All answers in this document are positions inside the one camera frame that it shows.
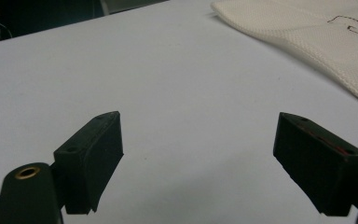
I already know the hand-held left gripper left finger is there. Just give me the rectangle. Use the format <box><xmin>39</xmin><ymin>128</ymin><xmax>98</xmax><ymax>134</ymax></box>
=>
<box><xmin>52</xmin><ymin>110</ymin><xmax>125</xmax><ymax>216</ymax></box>

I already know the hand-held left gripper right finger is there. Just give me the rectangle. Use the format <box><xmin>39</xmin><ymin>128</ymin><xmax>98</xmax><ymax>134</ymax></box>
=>
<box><xmin>272</xmin><ymin>111</ymin><xmax>358</xmax><ymax>217</ymax></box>

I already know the cream knitted cloth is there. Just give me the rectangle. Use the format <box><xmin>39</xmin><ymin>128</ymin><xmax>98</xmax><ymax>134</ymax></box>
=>
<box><xmin>210</xmin><ymin>0</ymin><xmax>358</xmax><ymax>109</ymax></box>

